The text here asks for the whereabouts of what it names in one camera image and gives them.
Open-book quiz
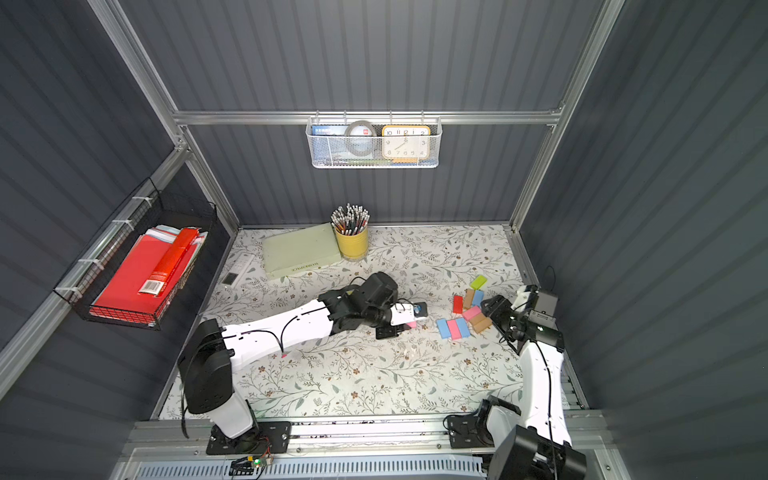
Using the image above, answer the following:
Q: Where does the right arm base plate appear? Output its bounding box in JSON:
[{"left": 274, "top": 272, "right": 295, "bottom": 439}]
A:
[{"left": 443, "top": 414, "right": 494, "bottom": 449}]

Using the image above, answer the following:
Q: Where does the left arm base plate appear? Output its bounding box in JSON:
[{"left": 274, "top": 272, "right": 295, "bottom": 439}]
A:
[{"left": 206, "top": 421, "right": 292, "bottom": 456}]

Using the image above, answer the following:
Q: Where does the yellow alarm clock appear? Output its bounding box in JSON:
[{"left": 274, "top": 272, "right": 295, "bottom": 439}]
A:
[{"left": 381, "top": 125, "right": 432, "bottom": 163}]

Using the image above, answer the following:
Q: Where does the grey tape roll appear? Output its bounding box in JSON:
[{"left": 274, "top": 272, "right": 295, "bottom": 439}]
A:
[{"left": 343, "top": 120, "right": 377, "bottom": 158}]

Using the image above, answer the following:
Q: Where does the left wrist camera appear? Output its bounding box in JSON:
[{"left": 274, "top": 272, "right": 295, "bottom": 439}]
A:
[{"left": 390, "top": 302, "right": 428, "bottom": 326}]

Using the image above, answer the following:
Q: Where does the lime green block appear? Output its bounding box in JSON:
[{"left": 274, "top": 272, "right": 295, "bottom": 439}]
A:
[{"left": 470, "top": 275, "right": 487, "bottom": 290}]

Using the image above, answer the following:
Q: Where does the white remote control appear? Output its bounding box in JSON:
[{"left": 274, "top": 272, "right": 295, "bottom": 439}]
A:
[{"left": 221, "top": 253, "right": 254, "bottom": 289}]

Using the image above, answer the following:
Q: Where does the red block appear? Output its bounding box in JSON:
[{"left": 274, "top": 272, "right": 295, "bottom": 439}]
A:
[{"left": 452, "top": 295, "right": 464, "bottom": 315}]

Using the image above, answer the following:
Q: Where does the long pink block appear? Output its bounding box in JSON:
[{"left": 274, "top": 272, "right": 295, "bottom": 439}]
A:
[{"left": 462, "top": 306, "right": 482, "bottom": 321}]

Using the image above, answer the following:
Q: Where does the black wire side basket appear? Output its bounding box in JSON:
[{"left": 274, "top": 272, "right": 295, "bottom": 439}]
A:
[{"left": 54, "top": 181, "right": 217, "bottom": 330}]

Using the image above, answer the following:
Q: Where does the light blue block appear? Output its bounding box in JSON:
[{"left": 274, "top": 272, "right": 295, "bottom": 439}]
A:
[
  {"left": 472, "top": 290, "right": 484, "bottom": 306},
  {"left": 436, "top": 319, "right": 452, "bottom": 339}
]

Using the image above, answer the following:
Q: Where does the pale green book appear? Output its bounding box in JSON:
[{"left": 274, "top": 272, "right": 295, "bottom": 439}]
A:
[{"left": 262, "top": 223, "right": 341, "bottom": 280}]

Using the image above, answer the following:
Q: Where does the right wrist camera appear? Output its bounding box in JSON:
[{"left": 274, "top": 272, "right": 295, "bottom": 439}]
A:
[{"left": 512, "top": 284, "right": 558, "bottom": 318}]

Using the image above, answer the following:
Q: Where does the aluminium rail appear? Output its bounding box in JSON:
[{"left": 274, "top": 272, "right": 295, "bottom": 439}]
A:
[{"left": 119, "top": 410, "right": 616, "bottom": 462}]

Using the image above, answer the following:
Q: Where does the bundle of pencils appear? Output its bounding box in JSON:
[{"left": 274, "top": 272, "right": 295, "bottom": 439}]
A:
[{"left": 330, "top": 204, "right": 370, "bottom": 236}]

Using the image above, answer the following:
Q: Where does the red long box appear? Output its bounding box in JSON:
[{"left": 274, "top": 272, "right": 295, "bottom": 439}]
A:
[{"left": 139, "top": 228, "right": 199, "bottom": 296}]

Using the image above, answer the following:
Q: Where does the red folder stack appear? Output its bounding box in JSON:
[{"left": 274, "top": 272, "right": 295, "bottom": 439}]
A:
[{"left": 88, "top": 225, "right": 208, "bottom": 327}]

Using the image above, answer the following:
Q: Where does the white wire wall basket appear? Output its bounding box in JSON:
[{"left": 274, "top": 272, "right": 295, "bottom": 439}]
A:
[{"left": 305, "top": 116, "right": 443, "bottom": 169}]

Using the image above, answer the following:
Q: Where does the yellow pencil cup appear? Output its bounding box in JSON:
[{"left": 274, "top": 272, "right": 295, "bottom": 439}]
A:
[{"left": 335, "top": 228, "right": 369, "bottom": 260}]

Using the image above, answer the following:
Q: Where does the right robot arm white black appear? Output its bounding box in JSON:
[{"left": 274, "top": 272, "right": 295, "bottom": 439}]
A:
[{"left": 481, "top": 295, "right": 587, "bottom": 479}]

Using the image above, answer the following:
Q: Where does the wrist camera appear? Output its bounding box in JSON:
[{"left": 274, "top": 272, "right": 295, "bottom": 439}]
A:
[
  {"left": 390, "top": 302, "right": 428, "bottom": 326},
  {"left": 512, "top": 284, "right": 558, "bottom": 318}
]

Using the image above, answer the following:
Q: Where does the natural wood block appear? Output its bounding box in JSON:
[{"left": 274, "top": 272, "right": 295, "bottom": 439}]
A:
[
  {"left": 462, "top": 289, "right": 475, "bottom": 311},
  {"left": 469, "top": 313, "right": 492, "bottom": 334}
]

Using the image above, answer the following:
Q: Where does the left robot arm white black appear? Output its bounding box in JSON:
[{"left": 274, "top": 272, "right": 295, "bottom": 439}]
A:
[{"left": 177, "top": 272, "right": 419, "bottom": 439}]

